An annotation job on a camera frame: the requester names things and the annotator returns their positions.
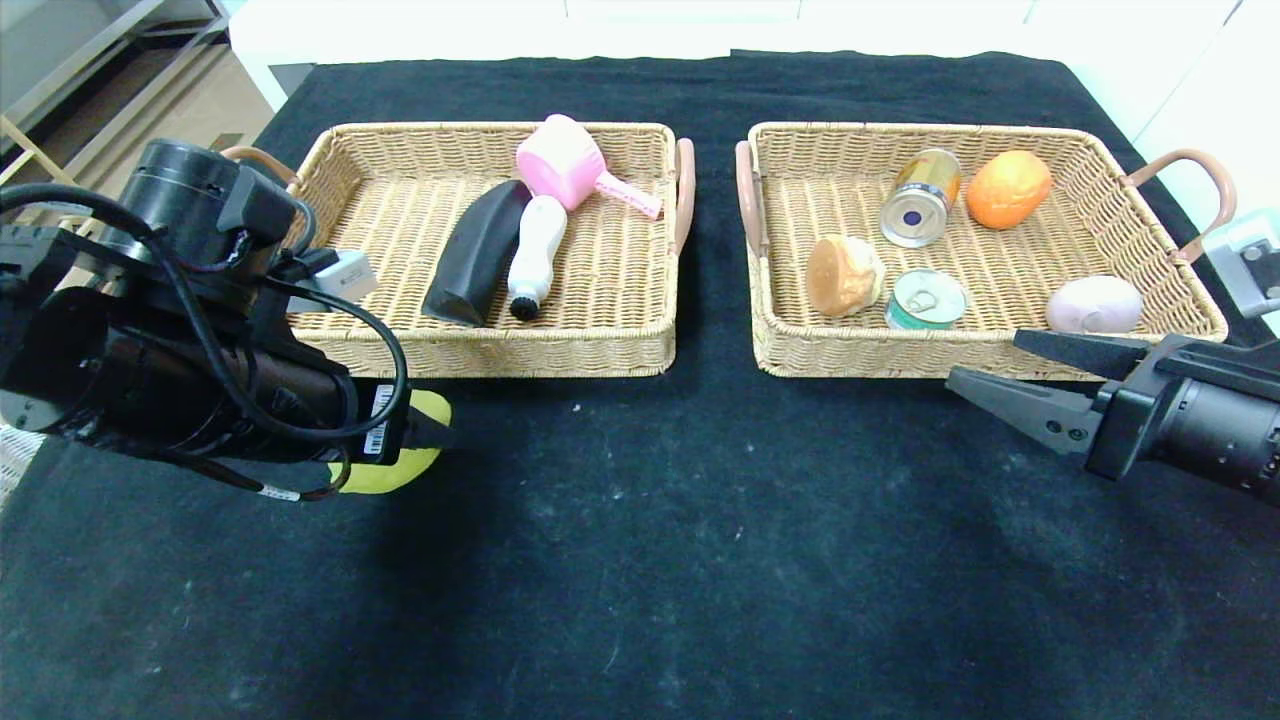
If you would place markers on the beige wooden rack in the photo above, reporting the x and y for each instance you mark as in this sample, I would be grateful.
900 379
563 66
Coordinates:
20 140

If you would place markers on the pink plastic scoop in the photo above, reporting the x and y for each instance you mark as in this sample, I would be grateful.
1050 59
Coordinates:
560 165

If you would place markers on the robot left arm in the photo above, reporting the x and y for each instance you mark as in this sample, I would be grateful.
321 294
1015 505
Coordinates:
130 370

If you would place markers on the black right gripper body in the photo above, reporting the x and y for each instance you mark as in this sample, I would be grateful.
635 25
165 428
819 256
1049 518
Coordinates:
1119 427

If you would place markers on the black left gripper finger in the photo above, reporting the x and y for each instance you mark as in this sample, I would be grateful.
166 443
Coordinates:
428 432

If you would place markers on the black table cloth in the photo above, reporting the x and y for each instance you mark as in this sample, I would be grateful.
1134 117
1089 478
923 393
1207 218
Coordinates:
700 520

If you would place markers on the grey metal shelf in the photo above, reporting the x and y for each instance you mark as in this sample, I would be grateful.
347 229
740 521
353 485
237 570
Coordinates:
60 40

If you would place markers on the brown cream puff bread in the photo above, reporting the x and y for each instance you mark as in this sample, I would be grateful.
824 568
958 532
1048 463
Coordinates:
842 278

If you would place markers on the pale pink round bun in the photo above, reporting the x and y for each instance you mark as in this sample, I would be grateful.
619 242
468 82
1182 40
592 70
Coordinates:
1095 303

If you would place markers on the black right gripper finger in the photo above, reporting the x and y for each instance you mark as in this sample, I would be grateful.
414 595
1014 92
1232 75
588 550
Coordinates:
1085 355
1040 415

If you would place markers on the white fan grille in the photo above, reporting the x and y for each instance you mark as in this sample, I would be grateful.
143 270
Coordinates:
15 465

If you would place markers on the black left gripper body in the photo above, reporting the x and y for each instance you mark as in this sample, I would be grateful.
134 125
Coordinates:
382 420

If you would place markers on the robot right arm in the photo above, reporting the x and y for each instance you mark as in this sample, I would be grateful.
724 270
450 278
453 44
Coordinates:
1230 435

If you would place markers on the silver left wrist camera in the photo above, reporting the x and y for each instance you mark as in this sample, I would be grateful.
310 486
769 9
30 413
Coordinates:
340 278

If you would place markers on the green pull-tab tin can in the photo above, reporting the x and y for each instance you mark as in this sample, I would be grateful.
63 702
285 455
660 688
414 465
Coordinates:
928 300

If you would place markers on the orange fruit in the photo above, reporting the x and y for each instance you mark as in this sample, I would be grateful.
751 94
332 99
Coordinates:
1008 190

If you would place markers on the golden drink can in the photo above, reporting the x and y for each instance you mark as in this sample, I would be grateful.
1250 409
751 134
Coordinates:
922 200

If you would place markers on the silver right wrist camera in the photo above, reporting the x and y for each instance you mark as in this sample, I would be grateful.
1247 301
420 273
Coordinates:
1250 265

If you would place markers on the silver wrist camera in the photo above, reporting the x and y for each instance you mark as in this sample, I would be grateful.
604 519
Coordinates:
1250 265
340 278

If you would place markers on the yellow lemon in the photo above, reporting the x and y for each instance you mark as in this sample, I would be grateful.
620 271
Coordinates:
390 478

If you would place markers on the black leather pouch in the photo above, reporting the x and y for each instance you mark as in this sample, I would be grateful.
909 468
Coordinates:
475 260

